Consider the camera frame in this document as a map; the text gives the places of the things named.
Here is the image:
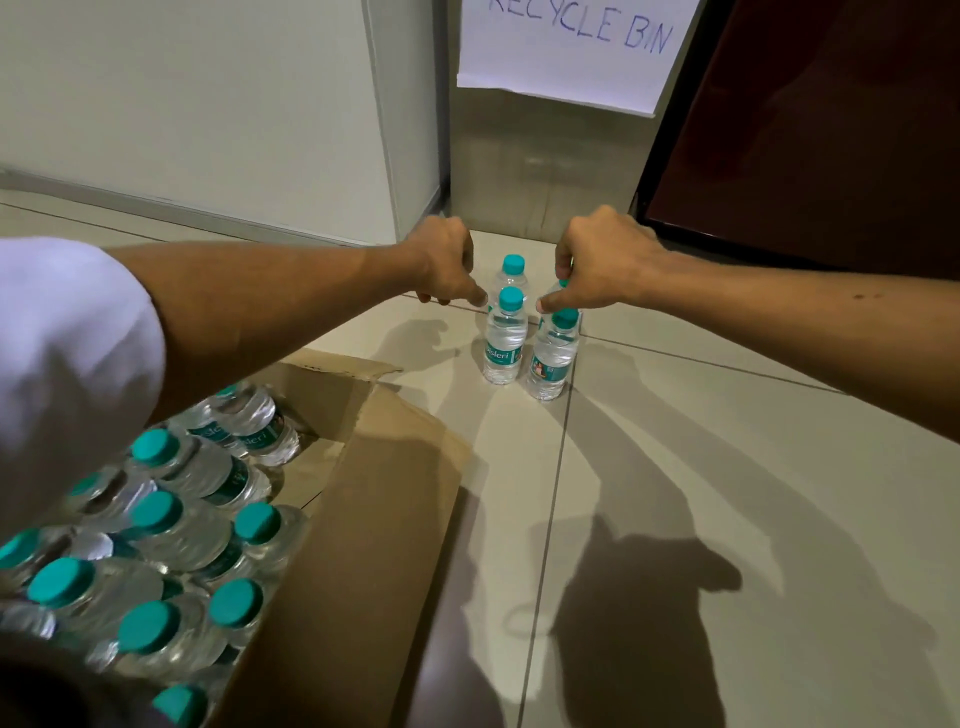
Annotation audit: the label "person's left hand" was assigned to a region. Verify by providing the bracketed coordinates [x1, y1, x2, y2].
[401, 215, 489, 307]

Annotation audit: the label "person's right hand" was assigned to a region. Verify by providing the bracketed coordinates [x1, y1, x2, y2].
[536, 204, 676, 316]

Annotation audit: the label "dark maroon refrigerator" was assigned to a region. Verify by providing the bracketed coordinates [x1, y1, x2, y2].
[633, 0, 960, 280]

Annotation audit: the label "printed cardboard box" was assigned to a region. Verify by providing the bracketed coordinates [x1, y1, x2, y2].
[149, 348, 475, 728]

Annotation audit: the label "water bottles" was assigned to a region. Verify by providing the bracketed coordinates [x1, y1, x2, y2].
[0, 382, 313, 728]

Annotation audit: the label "person's right forearm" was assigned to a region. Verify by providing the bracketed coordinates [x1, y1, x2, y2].
[659, 251, 960, 444]

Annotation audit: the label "person's left forearm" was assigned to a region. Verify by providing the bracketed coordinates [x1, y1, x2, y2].
[104, 239, 421, 421]

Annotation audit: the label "person's white shirt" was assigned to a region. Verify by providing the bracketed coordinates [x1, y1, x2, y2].
[0, 238, 168, 541]

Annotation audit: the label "steel bin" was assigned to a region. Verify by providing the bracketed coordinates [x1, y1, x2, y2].
[448, 0, 706, 245]

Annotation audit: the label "white paper sign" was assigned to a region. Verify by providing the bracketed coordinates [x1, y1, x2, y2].
[455, 0, 703, 118]

